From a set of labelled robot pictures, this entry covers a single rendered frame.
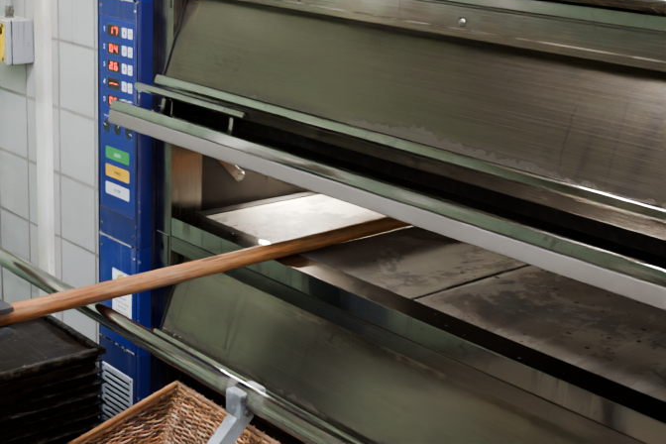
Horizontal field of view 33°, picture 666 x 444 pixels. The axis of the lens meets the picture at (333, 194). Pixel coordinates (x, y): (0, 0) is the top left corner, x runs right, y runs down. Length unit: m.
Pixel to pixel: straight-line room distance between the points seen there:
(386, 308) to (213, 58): 0.58
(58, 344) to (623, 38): 1.38
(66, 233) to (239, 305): 0.62
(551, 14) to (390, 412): 0.72
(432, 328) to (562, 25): 0.53
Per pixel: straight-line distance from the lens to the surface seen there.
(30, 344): 2.39
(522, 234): 1.42
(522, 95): 1.59
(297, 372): 2.02
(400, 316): 1.80
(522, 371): 1.66
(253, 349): 2.11
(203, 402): 2.24
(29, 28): 2.65
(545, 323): 1.82
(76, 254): 2.62
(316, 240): 2.07
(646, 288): 1.33
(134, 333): 1.72
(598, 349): 1.74
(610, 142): 1.50
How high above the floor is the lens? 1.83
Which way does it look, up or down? 15 degrees down
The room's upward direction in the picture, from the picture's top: 3 degrees clockwise
